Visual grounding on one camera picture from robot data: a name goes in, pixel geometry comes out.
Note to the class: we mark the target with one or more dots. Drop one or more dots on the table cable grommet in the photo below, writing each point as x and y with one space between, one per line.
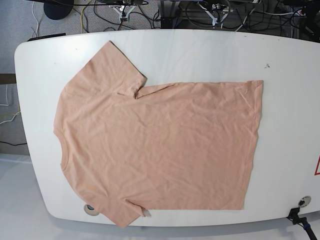
90 210
303 202

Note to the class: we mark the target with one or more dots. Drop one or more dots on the black clamp with cable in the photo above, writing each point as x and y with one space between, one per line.
295 219

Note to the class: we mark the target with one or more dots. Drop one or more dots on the dark round stand base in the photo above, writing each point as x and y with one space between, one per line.
57 9

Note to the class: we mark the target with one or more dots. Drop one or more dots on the right table cable grommet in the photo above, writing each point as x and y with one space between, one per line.
303 202

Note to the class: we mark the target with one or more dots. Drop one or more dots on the black aluminium frame post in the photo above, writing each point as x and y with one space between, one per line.
169 12

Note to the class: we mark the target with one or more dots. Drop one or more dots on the peach pink T-shirt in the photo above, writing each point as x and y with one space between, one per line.
127 147

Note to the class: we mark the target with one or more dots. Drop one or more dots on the left table cable grommet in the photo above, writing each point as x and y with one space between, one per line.
90 210

